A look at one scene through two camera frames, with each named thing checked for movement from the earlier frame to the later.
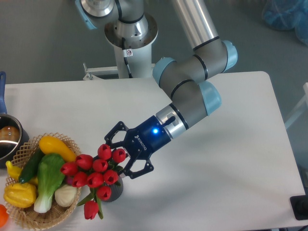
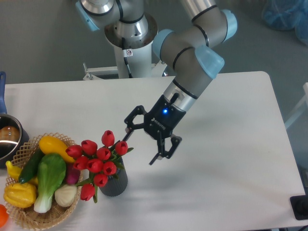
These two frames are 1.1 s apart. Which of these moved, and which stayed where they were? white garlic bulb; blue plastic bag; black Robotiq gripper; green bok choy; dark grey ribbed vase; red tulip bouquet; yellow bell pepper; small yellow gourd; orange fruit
Moved: red tulip bouquet; dark grey ribbed vase; black Robotiq gripper
Stayed: yellow bell pepper; blue plastic bag; orange fruit; green bok choy; small yellow gourd; white garlic bulb
